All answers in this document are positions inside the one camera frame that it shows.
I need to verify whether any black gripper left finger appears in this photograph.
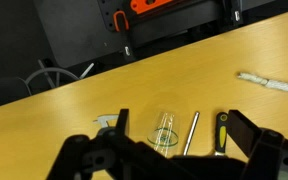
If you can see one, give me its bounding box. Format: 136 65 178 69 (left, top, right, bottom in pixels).
97 109 129 140

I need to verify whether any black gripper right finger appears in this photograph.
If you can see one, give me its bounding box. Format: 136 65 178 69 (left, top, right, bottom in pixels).
227 110 262 157

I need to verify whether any silver metal rod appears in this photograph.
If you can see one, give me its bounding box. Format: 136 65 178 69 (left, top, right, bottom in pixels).
183 111 200 156

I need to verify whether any black yellow handled wrench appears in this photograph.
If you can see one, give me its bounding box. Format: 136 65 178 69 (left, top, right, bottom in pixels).
215 112 228 156

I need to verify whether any white rope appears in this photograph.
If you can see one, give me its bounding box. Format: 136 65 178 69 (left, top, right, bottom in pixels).
236 71 288 96

